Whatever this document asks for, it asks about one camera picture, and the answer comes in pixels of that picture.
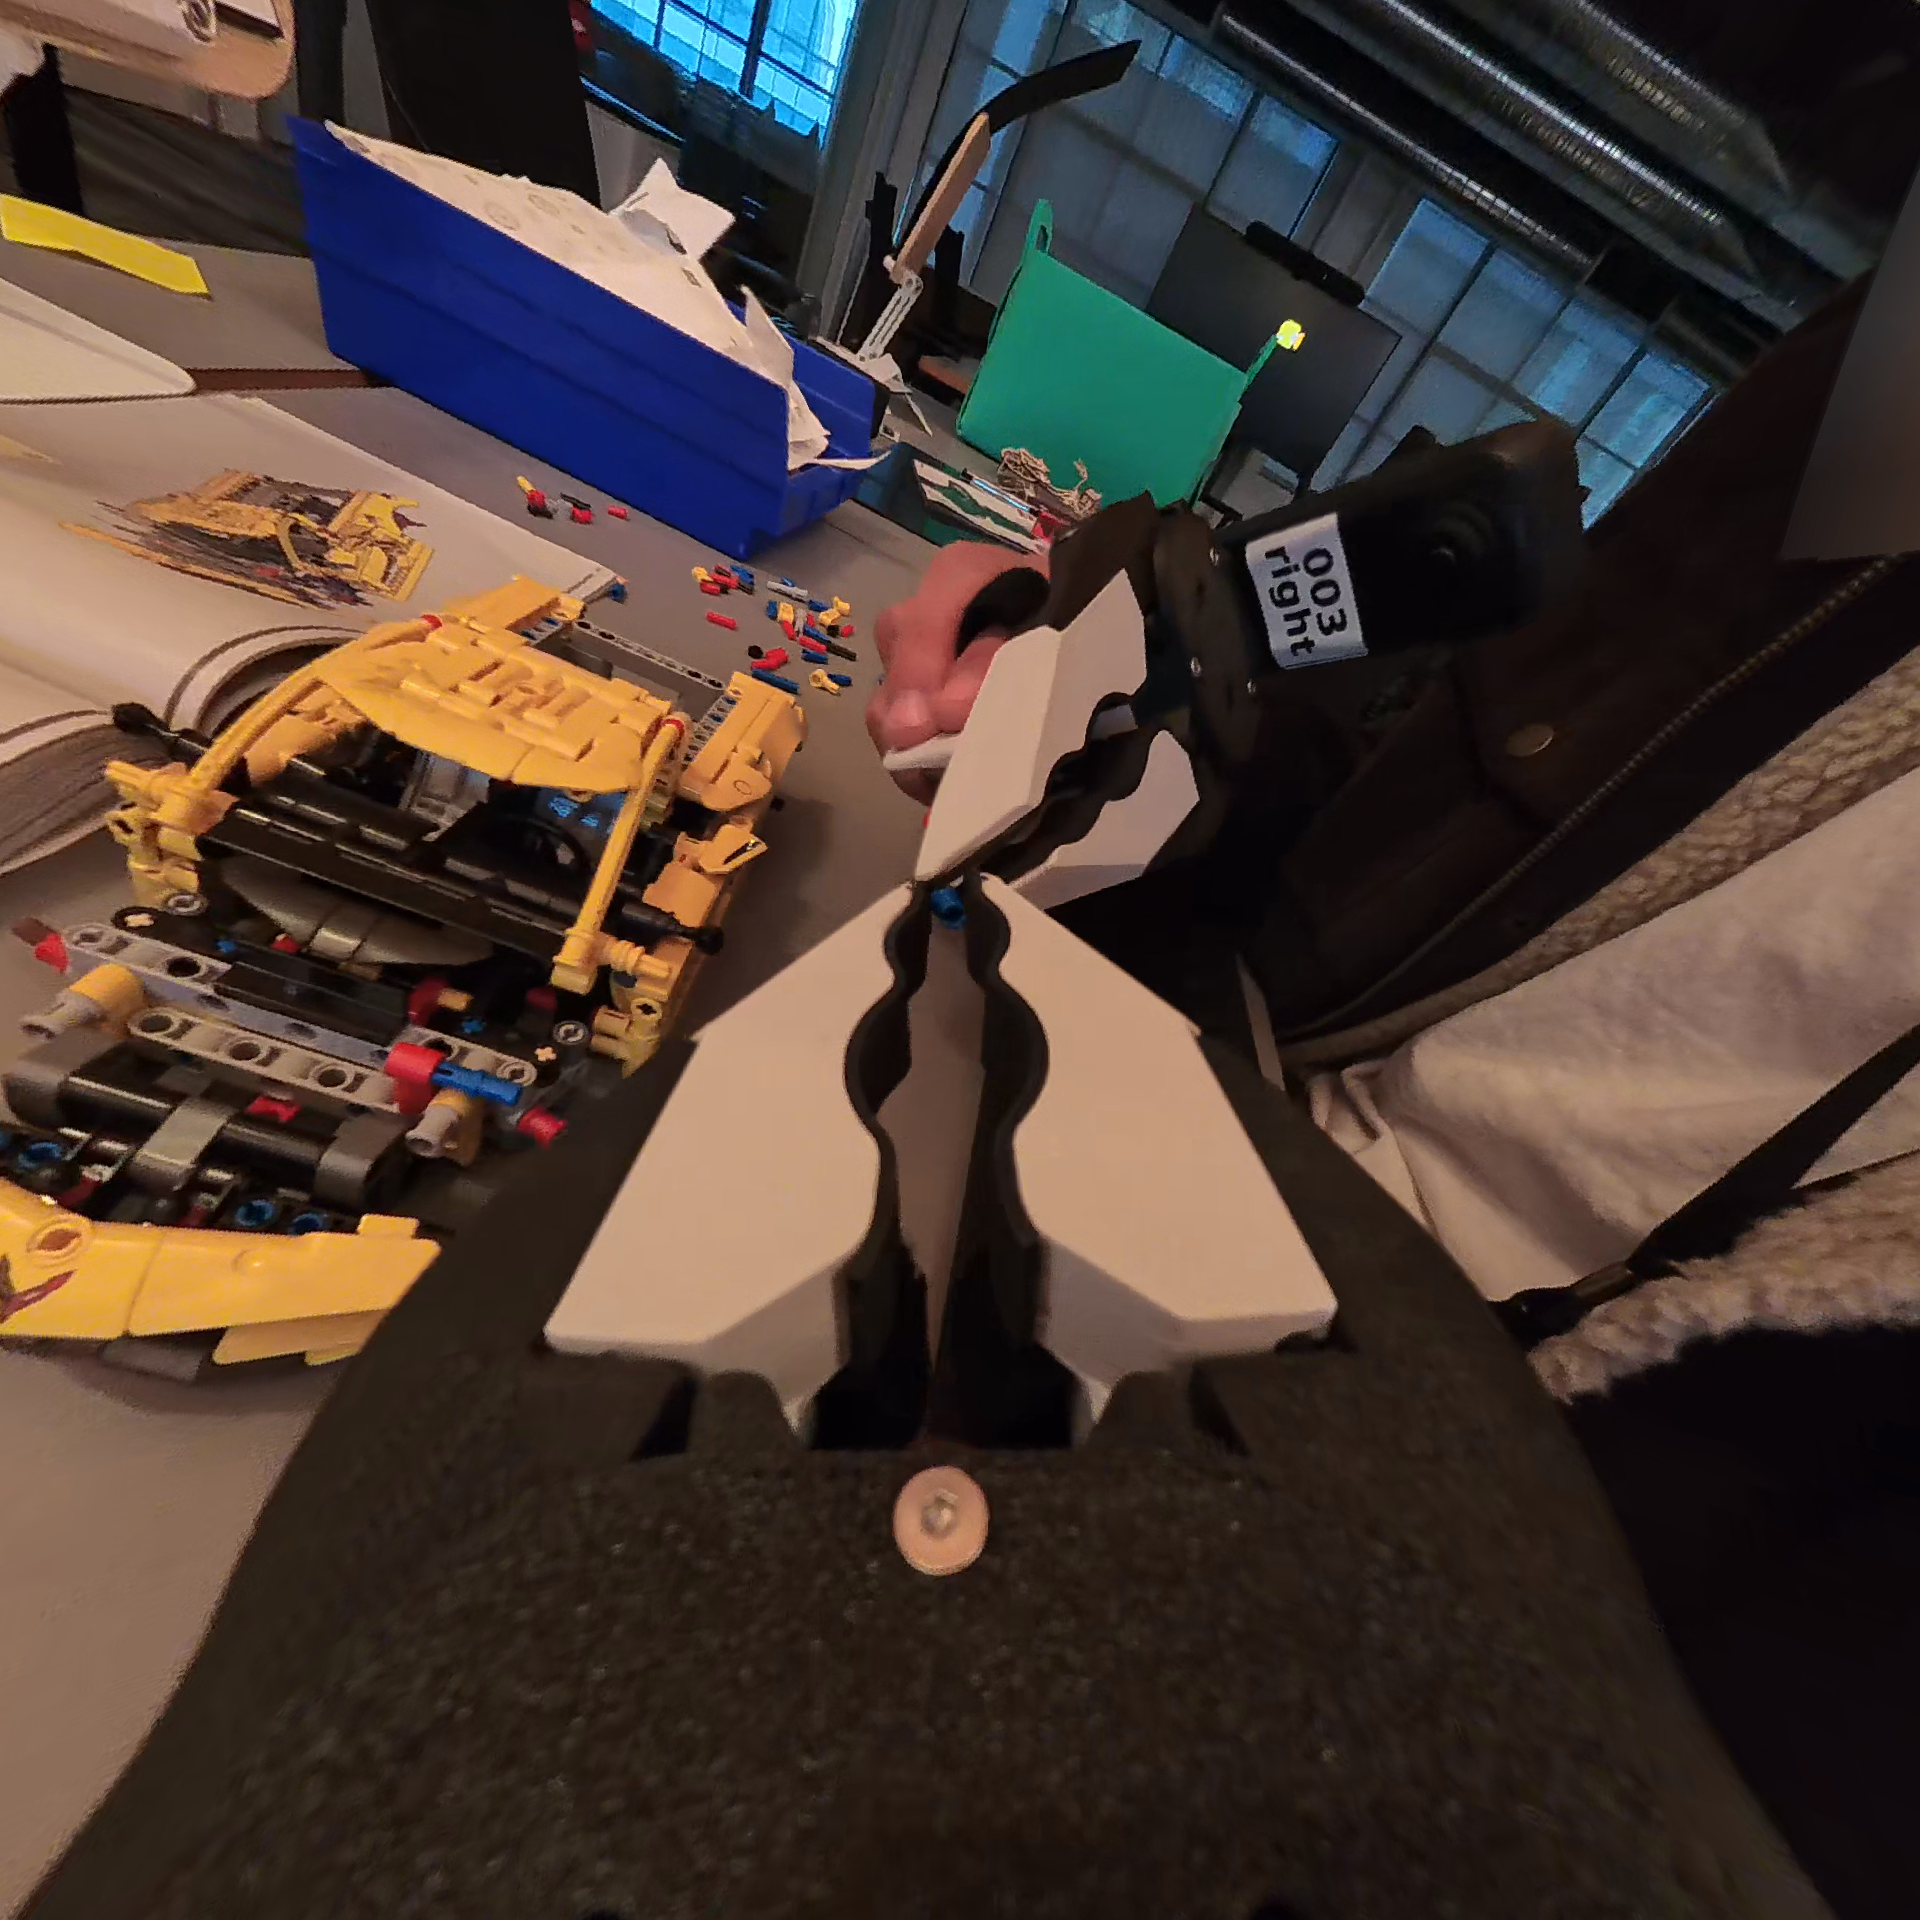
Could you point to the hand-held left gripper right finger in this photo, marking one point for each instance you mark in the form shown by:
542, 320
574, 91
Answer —
1171, 1198

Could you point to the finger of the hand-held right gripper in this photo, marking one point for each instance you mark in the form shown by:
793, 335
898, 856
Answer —
1140, 822
1038, 707

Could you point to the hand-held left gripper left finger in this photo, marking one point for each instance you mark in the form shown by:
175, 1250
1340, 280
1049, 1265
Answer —
708, 1198

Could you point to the scatter of small coloured pins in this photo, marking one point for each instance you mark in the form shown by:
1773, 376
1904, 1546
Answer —
829, 613

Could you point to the yellow toy brick car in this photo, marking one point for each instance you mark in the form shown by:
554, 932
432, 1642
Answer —
494, 707

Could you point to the instruction booklet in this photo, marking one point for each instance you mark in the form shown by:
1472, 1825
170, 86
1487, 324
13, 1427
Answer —
89, 630

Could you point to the grey desk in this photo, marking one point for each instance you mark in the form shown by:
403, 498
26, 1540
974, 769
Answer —
150, 1501

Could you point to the person's right hand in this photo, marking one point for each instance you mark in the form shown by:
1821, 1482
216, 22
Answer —
917, 660

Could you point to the black monitor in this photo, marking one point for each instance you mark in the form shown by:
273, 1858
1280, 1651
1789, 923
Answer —
1337, 389

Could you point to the person's fleece-lined jacket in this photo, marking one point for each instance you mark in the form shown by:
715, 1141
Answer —
1500, 840

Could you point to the person's white sweater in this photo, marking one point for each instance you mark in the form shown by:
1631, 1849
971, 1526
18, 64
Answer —
1574, 1079

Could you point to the wooden articulated stand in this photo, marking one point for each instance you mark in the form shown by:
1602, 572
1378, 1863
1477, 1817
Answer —
942, 204

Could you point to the blue storage bin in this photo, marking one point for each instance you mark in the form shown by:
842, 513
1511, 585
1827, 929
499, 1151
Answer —
525, 360

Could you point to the white crumpled papers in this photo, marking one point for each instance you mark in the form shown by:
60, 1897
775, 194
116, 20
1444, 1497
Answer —
600, 250

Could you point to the yellow paper strip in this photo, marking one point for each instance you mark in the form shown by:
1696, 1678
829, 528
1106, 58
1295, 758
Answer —
89, 238

